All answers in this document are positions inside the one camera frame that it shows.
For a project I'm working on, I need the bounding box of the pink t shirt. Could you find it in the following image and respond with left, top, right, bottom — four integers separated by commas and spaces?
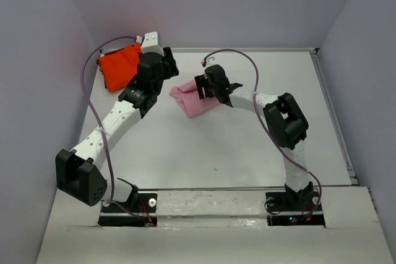
169, 79, 220, 118

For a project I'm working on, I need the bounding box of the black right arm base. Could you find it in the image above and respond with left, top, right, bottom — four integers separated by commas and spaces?
264, 192, 325, 227

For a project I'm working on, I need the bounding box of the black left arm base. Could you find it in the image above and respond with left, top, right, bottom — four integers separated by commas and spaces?
98, 191, 158, 228

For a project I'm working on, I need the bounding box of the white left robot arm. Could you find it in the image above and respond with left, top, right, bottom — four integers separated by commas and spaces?
55, 47, 179, 211

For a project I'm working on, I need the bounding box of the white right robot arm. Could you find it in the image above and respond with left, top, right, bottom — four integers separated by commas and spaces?
194, 64, 313, 210

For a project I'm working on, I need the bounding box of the orange t shirt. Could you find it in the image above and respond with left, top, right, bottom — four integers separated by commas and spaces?
97, 43, 142, 93

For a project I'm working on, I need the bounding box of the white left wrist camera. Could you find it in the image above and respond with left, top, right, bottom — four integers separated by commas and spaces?
135, 32, 164, 56

